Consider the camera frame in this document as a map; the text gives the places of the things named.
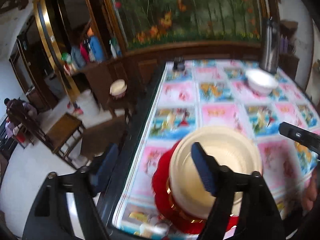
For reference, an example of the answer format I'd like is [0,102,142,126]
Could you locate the colourful fruit pattern tablecloth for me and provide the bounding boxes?
[111,60,319,239]

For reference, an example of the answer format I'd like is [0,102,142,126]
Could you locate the blue water bottle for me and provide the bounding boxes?
[89,36,105,62]

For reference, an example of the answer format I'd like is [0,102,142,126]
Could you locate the white plastic bucket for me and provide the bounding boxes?
[76,89,100,116]

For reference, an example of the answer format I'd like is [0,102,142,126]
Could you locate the seated person in background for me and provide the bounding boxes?
[4,98,37,136]

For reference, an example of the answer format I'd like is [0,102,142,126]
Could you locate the person's left hand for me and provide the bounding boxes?
[302,169,318,211]

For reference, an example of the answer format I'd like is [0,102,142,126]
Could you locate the cream bowl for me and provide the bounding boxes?
[169,126,263,219]

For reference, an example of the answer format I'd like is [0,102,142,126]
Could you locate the flower garden wall mural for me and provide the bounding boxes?
[112,0,261,50]

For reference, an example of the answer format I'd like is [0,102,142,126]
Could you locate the stacked bowls on side stand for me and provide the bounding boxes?
[110,79,127,99]

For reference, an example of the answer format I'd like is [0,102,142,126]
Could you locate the stainless steel thermos jug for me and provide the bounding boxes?
[259,17,280,75]

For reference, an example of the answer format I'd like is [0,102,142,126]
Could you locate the white bowl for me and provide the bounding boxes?
[246,69,279,96]

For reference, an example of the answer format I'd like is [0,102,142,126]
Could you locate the wooden stool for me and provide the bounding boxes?
[44,113,86,169]

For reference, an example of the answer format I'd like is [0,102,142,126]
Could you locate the small black jar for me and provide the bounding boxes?
[172,57,185,72]

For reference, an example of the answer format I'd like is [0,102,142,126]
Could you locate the purple bottles pair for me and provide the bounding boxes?
[279,35,289,54]

